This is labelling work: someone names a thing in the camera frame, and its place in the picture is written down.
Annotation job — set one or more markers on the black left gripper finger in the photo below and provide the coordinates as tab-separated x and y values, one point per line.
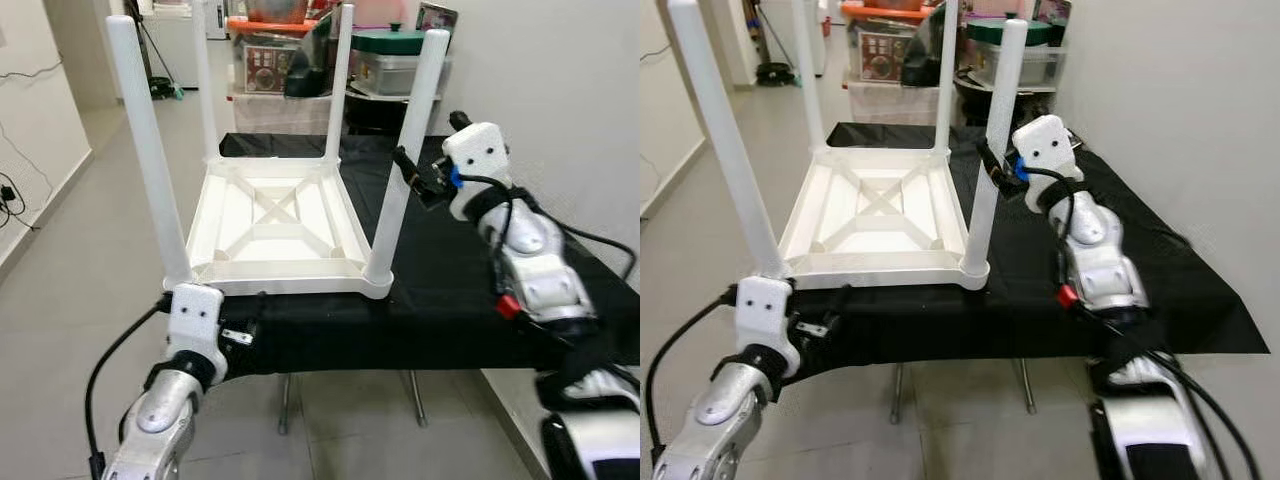
256	308
838	302

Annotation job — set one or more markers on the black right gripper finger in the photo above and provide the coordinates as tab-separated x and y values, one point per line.
460	121
988	160
410	170

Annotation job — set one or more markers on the white plastic table top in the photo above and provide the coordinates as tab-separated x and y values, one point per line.
290	270
880	262

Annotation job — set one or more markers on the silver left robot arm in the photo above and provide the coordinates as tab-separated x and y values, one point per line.
720	420
160	420

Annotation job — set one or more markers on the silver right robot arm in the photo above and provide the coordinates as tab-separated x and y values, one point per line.
540	270
1100	260

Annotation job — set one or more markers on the black round wok stand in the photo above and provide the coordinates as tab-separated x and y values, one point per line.
375	115
975	105

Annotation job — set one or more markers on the clear plastic container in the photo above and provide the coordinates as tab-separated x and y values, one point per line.
385	75
1045	65

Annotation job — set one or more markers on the dark framed picture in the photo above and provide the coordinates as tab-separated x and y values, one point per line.
1052	10
437	15

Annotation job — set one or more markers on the green pot with lid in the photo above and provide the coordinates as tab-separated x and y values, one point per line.
985	32
385	42

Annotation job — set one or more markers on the bench with white lace cloth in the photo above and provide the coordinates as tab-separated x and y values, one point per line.
280	115
890	105

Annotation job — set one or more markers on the black table cloth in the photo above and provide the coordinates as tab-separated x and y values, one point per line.
1100	320
450	300

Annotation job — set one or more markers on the black plastic bag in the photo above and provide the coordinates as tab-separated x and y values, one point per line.
308	65
920	55

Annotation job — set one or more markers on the white box with pink lid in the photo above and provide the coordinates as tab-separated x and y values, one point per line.
375	12

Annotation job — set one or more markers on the steel pot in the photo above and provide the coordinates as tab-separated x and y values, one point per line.
275	10

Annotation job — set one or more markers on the black floor mop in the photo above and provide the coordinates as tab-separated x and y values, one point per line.
772	75
168	90

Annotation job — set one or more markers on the white cabinet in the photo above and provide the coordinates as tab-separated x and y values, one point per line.
775	30
170	45

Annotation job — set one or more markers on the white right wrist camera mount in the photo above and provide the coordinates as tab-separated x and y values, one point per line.
480	150
1045	140

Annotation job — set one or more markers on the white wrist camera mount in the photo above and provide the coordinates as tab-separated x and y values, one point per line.
1045	140
195	315
765	310
480	150

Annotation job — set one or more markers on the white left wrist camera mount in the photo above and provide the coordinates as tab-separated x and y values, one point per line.
765	310
195	315

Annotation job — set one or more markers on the metal folding table frame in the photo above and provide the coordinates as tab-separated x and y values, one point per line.
284	405
896	395

